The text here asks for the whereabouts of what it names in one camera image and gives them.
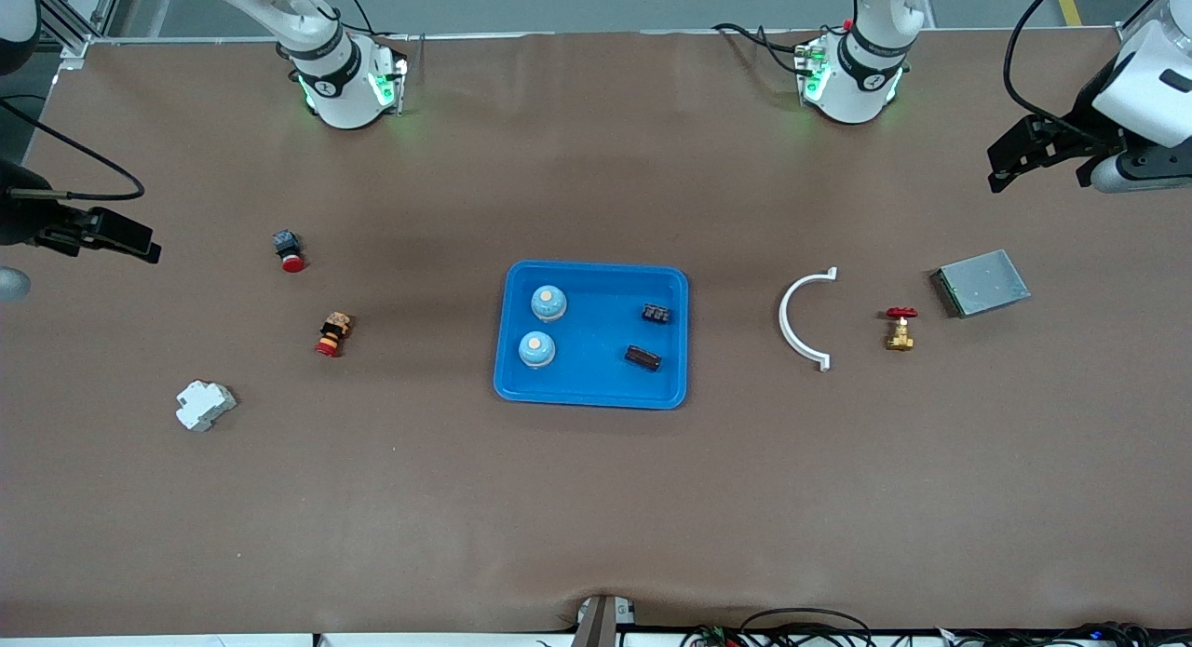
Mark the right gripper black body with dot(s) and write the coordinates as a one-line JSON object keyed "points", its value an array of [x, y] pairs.
{"points": [[19, 221]]}

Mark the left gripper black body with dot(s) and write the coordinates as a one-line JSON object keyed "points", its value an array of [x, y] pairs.
{"points": [[1086, 126]]}

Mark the small black connector block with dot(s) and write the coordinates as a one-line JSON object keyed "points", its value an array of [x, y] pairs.
{"points": [[656, 314]]}

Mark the long dark brown capacitor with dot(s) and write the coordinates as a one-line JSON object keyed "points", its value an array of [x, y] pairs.
{"points": [[643, 357]]}

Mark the blue dome call bell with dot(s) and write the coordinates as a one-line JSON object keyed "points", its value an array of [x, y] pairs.
{"points": [[548, 303], [536, 349]]}

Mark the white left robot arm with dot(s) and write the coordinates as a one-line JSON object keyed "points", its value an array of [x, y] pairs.
{"points": [[857, 79]]}

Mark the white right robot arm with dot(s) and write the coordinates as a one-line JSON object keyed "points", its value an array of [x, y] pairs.
{"points": [[340, 88]]}

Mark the blue plastic tray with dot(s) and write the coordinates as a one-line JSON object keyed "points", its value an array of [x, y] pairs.
{"points": [[605, 386]]}

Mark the silver metal box module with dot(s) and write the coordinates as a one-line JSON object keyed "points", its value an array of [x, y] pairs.
{"points": [[982, 284]]}

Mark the white circuit breaker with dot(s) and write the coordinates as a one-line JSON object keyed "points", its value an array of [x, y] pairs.
{"points": [[205, 405]]}

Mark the brass valve red handwheel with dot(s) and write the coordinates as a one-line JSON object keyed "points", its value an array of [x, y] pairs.
{"points": [[900, 338]]}

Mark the red yellow emergency button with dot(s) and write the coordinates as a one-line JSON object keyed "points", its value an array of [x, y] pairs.
{"points": [[332, 335]]}

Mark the brown table mat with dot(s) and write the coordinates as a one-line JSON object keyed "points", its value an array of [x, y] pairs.
{"points": [[596, 498]]}

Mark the aluminium frame profile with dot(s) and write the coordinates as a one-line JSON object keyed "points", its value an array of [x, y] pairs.
{"points": [[107, 5], [60, 19], [1131, 34]]}

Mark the red push button switch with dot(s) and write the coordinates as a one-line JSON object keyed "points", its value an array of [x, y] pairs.
{"points": [[291, 256]]}

